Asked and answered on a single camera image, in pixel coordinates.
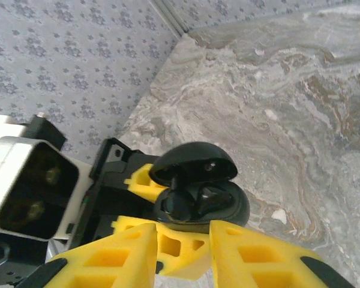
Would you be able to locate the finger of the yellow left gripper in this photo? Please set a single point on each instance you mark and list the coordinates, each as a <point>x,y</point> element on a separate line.
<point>139,181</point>
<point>186,255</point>

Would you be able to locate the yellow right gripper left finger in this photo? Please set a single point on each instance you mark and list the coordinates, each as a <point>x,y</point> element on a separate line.
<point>117,261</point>

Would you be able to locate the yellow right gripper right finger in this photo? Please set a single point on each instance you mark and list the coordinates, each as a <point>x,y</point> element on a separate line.
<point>258,261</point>

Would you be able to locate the black round wheel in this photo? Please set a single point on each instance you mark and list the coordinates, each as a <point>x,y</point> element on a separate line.
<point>195,156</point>

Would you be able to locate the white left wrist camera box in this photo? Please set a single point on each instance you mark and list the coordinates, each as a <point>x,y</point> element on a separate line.
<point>0,150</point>

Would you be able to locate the aluminium left corner post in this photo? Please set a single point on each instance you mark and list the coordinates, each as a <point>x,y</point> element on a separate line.
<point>171,15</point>

